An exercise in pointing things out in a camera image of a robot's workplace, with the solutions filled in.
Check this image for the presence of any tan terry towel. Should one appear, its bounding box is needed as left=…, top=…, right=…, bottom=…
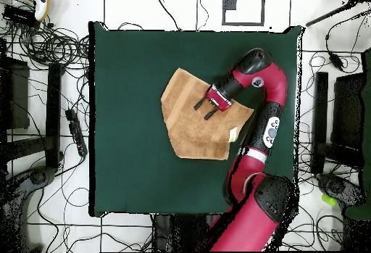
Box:
left=160, top=67, right=255, bottom=161

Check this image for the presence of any dark flat panel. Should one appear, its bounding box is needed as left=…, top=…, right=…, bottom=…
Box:
left=330, top=72, right=367, bottom=149
left=0, top=56, right=30, bottom=131

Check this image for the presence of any dark green table cloth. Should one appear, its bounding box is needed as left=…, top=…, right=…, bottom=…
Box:
left=88, top=21, right=305, bottom=219

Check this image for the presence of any black stand beam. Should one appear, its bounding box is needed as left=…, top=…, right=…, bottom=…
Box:
left=310, top=71, right=329, bottom=175
left=5, top=62, right=62, bottom=169

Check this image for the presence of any long black power strip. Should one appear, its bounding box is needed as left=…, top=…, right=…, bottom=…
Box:
left=64, top=108, right=88, bottom=158

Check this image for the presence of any black tripod pole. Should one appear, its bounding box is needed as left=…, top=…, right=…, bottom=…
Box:
left=305, top=0, right=371, bottom=28

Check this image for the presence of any yellow-green ball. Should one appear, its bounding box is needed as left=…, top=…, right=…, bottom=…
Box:
left=320, top=194, right=339, bottom=207

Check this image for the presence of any dark green cloth bundle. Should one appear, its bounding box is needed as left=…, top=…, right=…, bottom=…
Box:
left=343, top=48, right=371, bottom=222

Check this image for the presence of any person's foot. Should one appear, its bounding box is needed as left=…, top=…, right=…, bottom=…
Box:
left=28, top=0, right=54, bottom=22

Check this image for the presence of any black electronics box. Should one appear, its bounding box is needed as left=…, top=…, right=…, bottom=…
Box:
left=1, top=4, right=41, bottom=30

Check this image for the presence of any grey square frame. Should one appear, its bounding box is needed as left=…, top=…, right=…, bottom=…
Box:
left=222, top=0, right=266, bottom=27

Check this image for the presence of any thin black cable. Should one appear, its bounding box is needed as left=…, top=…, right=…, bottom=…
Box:
left=150, top=0, right=183, bottom=32

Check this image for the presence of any black cable with adapter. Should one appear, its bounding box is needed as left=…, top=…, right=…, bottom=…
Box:
left=324, top=9, right=371, bottom=72

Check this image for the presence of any tangle of black cables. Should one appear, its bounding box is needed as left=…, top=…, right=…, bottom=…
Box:
left=11, top=22, right=90, bottom=67

